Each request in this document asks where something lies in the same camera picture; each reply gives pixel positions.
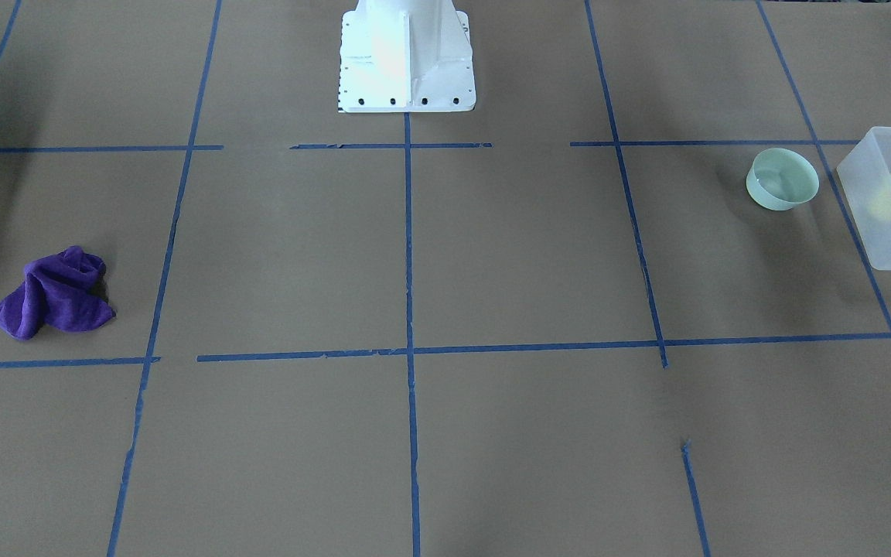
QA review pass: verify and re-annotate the purple microfibre cloth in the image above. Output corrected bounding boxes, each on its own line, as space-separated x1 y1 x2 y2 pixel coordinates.
0 244 116 341

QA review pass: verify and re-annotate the translucent white plastic box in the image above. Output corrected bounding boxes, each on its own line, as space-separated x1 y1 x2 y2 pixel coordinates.
837 126 891 271

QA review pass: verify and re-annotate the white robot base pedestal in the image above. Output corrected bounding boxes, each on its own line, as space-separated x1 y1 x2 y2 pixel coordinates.
337 1 477 114

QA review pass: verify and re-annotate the pale green bowl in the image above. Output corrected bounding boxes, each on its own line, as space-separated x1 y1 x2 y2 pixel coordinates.
745 148 820 211

